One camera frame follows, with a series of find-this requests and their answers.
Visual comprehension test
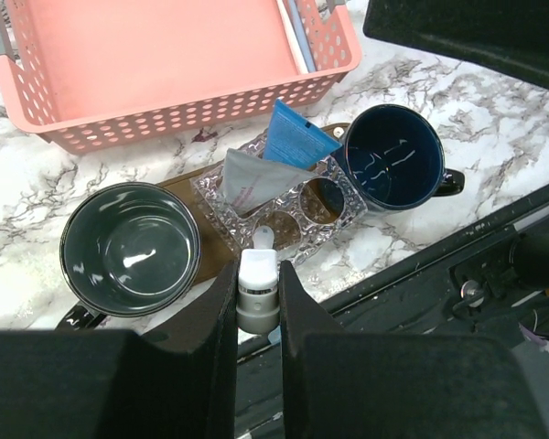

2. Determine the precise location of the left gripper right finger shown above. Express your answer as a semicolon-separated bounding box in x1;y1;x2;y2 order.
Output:
279;262;548;438

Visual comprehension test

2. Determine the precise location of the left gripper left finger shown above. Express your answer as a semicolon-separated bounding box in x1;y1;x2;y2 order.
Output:
0;262;238;438

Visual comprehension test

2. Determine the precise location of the white capped toothbrush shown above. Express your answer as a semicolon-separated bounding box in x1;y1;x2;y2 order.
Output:
236;226;280;335

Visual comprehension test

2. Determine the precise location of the brown wooden oval tray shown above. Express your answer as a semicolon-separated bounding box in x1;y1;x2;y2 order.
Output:
157;123;353;284

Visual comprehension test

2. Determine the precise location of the dark green mug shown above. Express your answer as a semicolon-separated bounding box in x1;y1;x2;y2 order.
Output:
57;182;201;330

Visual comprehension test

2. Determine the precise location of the clear textured acrylic holder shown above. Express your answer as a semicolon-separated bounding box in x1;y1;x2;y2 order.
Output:
190;157;367;264

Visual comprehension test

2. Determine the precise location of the dark blue mug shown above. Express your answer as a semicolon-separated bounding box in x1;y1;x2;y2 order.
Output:
332;104;466;213

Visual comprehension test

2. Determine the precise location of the blue toothpaste tube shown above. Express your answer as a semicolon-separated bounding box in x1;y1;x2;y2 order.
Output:
263;100;340;170

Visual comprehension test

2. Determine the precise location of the pink plastic basket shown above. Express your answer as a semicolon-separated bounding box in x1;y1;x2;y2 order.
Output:
0;1;361;154

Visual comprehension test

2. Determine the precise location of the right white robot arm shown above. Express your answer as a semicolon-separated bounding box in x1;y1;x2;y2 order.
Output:
362;0;549;90

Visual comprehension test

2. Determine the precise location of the grey capped toothbrush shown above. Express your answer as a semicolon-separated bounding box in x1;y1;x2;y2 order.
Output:
276;0;316;74

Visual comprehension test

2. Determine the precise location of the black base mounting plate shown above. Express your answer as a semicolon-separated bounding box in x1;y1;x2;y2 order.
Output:
234;185;549;438

